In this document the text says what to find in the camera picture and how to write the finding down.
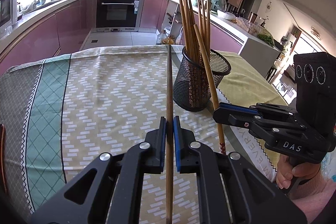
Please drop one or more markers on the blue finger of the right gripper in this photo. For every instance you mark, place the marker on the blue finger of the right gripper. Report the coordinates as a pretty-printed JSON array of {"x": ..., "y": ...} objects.
[
  {"x": 239, "y": 107},
  {"x": 237, "y": 117}
]

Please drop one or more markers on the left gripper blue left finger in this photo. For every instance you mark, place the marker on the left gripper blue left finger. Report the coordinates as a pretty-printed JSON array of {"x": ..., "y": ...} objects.
[{"x": 159, "y": 147}]

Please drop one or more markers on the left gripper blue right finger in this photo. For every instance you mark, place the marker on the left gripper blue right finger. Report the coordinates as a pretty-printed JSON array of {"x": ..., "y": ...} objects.
[{"x": 180, "y": 144}]

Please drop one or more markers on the bamboo chopstick plain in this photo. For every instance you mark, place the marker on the bamboo chopstick plain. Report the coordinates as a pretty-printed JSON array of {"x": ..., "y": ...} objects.
[{"x": 169, "y": 140}]

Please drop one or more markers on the black mesh utensil cup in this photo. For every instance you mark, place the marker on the black mesh utensil cup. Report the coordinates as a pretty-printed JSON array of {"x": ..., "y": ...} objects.
[{"x": 191, "y": 87}]

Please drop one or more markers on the bamboo chopstick red end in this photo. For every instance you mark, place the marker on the bamboo chopstick red end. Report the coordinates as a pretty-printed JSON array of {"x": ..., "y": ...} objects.
[{"x": 190, "y": 39}]

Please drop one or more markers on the pink sleeve forearm right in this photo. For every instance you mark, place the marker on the pink sleeve forearm right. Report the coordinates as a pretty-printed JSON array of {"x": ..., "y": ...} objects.
[{"x": 312, "y": 196}]

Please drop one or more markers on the right hand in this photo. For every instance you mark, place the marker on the right hand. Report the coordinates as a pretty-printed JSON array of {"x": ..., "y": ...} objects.
[{"x": 286, "y": 172}]

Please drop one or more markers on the cooking oil bottle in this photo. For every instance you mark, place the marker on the cooking oil bottle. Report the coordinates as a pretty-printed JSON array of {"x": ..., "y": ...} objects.
[{"x": 168, "y": 40}]

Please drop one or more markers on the teal fan cover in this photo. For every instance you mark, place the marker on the teal fan cover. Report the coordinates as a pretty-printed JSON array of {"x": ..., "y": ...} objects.
[{"x": 220, "y": 5}]

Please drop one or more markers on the patterned tablecloth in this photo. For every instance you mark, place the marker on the patterned tablecloth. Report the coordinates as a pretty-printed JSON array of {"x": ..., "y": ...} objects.
[{"x": 61, "y": 113}]

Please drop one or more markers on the built-in black oven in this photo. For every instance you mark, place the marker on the built-in black oven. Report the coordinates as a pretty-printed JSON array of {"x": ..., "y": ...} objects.
[{"x": 118, "y": 15}]

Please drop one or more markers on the white microwave oven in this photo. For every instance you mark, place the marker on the white microwave oven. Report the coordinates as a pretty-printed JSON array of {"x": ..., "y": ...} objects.
[{"x": 8, "y": 13}]

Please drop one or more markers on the black camera box right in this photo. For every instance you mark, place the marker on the black camera box right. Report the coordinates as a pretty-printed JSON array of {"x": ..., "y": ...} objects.
[{"x": 315, "y": 101}]

